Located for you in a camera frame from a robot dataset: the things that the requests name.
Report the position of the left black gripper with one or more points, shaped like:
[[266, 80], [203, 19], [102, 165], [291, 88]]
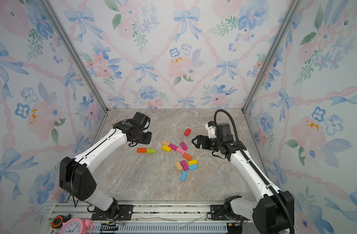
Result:
[[149, 139]]

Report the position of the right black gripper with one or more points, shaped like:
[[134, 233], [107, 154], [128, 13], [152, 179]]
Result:
[[205, 146]]

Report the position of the orange block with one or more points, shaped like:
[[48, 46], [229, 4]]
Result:
[[187, 156], [141, 150]]

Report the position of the green block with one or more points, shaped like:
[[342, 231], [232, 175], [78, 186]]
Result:
[[151, 151]]

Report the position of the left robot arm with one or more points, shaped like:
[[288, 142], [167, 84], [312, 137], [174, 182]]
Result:
[[76, 174]]

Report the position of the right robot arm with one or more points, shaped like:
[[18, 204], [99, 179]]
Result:
[[273, 210]]

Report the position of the red block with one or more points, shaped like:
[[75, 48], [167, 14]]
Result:
[[187, 132]]

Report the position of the magenta block upper right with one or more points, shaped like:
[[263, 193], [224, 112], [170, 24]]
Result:
[[183, 146]]

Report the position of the magenta block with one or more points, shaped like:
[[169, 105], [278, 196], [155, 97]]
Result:
[[184, 165], [173, 147], [183, 146]]

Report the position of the yellow block lower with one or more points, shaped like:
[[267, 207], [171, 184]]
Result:
[[192, 162]]

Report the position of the yellow block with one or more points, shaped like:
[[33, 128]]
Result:
[[192, 162], [166, 148]]

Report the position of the pink block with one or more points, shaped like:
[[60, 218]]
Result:
[[180, 150]]

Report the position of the tan block upper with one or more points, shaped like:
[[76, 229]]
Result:
[[164, 142]]

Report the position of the tan block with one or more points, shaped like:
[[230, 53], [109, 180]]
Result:
[[164, 142], [178, 165]]

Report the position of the blue block right lower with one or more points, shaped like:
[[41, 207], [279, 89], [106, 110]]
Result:
[[193, 167]]

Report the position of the blue block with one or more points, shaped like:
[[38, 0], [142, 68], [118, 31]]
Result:
[[183, 175], [193, 167]]

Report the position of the yellow block upper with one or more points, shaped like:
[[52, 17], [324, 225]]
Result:
[[166, 148]]

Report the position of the magenta block middle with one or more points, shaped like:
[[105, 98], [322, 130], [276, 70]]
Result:
[[173, 147]]

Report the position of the magenta block lower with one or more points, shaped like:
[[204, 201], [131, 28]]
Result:
[[184, 165]]

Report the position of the tan block lower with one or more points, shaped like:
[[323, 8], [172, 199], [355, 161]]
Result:
[[178, 165]]

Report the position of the blue block bottom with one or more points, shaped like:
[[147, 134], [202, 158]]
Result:
[[183, 175]]

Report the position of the pink alarm clock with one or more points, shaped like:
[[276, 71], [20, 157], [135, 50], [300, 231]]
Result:
[[77, 226]]

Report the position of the orange black tape measure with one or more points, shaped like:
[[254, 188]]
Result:
[[59, 220]]

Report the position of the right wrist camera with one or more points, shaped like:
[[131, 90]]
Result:
[[211, 129]]

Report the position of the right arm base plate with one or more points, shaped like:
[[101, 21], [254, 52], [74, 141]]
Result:
[[219, 212]]

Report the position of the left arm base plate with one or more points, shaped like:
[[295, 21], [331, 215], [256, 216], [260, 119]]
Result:
[[124, 213]]

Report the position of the white cable duct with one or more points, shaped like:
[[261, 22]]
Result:
[[163, 228]]

